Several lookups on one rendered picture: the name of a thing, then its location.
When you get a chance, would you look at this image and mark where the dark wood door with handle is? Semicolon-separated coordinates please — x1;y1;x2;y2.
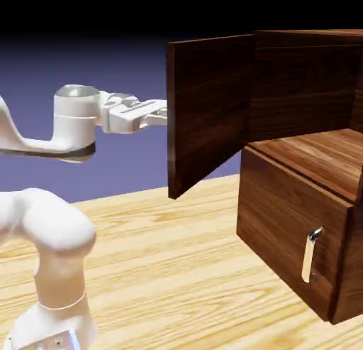
235;145;354;323

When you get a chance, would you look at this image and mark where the dark wood cabinet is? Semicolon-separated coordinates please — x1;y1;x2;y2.
235;28;363;325

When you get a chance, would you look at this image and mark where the silver metal door handle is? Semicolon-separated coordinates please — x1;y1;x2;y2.
301;226;324;284

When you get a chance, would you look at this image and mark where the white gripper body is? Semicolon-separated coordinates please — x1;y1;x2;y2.
101;99;168;134

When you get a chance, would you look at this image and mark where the dark wood cabinet door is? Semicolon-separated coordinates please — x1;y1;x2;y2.
166;33;255;200

